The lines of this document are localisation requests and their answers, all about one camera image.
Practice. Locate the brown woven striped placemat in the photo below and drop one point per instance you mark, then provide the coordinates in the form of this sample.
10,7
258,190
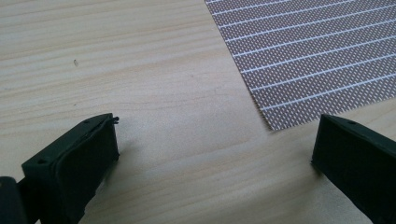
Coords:
308,56

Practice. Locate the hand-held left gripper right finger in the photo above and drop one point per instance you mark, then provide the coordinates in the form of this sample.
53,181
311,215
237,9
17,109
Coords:
358,161

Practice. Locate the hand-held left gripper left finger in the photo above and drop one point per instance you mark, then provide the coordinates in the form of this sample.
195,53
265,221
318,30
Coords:
77,168

